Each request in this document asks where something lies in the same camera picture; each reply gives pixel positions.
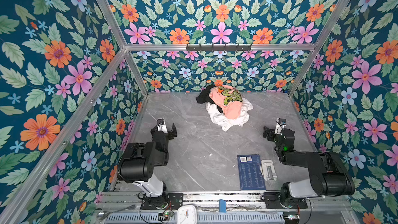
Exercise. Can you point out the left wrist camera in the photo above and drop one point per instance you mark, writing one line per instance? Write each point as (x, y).
(160, 123)

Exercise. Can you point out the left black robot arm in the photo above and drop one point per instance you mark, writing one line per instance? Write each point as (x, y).
(136, 166)

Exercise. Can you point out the white kitchen timer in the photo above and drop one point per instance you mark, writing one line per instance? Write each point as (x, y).
(187, 215)

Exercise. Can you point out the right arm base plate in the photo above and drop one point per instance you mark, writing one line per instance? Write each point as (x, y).
(273, 200)

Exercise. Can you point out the black hook rail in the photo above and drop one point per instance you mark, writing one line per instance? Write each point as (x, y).
(218, 47)

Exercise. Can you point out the white plastic bracket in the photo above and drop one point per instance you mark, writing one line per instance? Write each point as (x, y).
(268, 170)

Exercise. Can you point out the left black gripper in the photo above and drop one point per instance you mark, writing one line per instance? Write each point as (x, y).
(171, 130)

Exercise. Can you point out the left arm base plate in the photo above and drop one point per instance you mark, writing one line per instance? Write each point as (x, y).
(171, 201)

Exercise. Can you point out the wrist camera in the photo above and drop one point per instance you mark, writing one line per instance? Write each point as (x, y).
(160, 123)
(280, 123)

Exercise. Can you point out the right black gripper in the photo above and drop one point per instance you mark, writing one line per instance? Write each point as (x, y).
(269, 132)

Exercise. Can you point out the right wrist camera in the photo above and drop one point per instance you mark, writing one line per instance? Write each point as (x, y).
(280, 123)

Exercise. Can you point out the metal spoon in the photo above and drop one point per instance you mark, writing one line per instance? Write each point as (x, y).
(103, 214)

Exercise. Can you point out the pink printed shirt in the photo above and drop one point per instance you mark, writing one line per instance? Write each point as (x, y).
(232, 102)

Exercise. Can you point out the white vented cable duct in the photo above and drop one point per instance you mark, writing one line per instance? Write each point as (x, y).
(203, 218)

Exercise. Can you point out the blue calibration board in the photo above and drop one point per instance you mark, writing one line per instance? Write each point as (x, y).
(250, 176)

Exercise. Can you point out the black cloth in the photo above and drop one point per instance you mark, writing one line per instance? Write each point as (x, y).
(211, 94)

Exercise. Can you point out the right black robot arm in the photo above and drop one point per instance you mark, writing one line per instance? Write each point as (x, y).
(327, 176)

